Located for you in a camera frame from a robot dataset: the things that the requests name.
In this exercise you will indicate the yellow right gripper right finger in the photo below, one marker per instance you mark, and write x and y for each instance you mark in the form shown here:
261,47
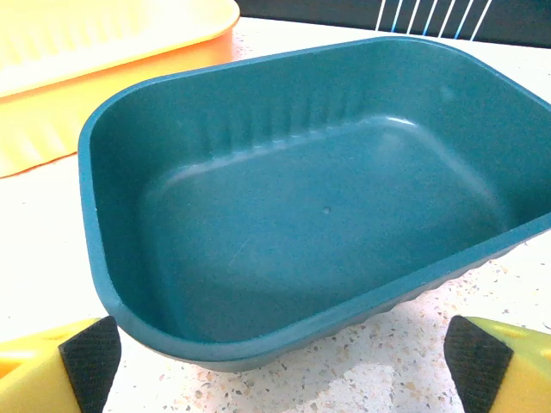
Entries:
516,374

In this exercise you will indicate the teal plastic container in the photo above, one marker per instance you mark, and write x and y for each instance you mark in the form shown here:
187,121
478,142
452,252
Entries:
301,206

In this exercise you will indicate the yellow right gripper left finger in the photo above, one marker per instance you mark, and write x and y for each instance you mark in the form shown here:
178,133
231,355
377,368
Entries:
39,378

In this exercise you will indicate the orange plastic container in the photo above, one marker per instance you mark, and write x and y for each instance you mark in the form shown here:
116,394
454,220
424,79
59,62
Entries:
86,43

